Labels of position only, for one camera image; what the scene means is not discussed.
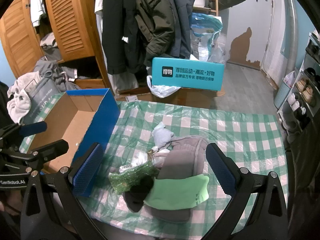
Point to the grey folded clothes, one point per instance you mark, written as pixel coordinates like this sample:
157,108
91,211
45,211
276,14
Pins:
50,45

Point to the grey printed bag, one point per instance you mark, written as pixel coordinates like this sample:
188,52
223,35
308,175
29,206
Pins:
42,97

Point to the green checked table cover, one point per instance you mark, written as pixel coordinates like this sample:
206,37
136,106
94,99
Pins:
225,130

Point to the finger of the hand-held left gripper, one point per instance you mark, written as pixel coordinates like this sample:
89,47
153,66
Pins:
50,148
35,128

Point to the grey hoodie pile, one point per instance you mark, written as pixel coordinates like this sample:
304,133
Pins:
47,67

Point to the black jacket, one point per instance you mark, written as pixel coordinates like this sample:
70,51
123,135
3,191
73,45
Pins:
117,30

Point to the brown cardboard box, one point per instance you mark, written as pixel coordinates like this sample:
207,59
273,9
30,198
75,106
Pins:
195,97

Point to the white sock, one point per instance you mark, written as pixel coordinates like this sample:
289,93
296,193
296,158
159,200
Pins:
161,135

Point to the green glitter sock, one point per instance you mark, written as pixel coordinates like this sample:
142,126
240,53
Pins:
130,177

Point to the grey pants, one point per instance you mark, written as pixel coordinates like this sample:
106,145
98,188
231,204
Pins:
185,160

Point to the dark blue jacket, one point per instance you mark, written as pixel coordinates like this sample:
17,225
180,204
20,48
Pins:
182,17

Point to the white door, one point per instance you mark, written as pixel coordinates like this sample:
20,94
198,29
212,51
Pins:
277,42

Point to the collection of shoes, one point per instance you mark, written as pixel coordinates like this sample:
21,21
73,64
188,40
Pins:
306,90

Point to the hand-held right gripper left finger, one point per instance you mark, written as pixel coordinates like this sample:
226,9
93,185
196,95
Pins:
87,170

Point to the olive green jacket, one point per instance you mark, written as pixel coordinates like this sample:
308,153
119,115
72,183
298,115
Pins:
155,17

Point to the white plastic bag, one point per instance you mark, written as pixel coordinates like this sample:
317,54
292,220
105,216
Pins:
162,90

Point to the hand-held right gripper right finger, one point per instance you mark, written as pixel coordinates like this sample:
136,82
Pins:
221,170

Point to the white towel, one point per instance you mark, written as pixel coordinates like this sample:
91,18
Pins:
17,105

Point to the white garment on wardrobe door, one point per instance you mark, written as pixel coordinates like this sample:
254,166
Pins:
37,2

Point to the teal shoe box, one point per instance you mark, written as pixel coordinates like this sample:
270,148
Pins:
187,75

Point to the light blue trash bin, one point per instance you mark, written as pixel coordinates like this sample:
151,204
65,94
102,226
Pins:
282,95

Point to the black sock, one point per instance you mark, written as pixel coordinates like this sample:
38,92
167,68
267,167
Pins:
137,195

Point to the wooden louvred wardrobe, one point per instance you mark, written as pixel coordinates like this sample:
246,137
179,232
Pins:
67,25

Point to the large clear blue plastic bag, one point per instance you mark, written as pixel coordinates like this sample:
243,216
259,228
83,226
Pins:
202,37

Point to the white shoe rack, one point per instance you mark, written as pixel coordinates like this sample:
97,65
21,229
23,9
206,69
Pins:
303,65

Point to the blue cardboard box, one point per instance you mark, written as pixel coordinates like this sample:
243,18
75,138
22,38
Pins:
75,120

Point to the light green cloth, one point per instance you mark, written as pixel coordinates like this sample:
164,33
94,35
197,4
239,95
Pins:
175,192

